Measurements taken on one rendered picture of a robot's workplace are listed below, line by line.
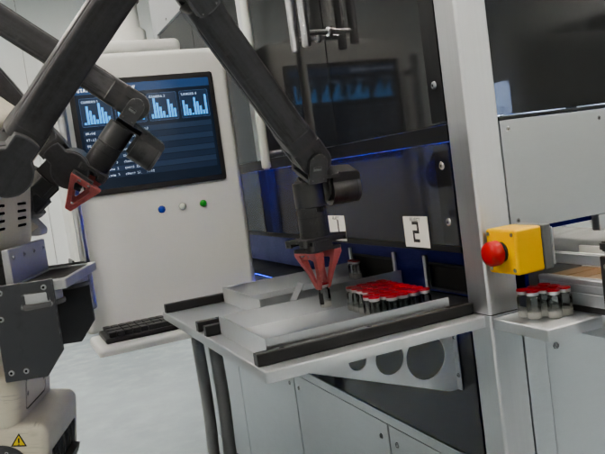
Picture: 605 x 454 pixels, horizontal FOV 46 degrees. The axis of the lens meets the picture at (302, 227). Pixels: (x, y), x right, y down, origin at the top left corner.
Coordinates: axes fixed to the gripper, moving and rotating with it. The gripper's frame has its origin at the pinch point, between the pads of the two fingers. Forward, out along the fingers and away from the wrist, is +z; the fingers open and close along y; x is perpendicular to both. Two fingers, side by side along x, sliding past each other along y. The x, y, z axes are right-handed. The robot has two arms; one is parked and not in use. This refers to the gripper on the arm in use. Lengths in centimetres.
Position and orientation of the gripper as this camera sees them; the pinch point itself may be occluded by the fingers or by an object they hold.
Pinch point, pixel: (322, 284)
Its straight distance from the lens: 134.1
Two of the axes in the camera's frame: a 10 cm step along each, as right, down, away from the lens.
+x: -6.0, 0.3, 8.0
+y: 7.8, -1.7, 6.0
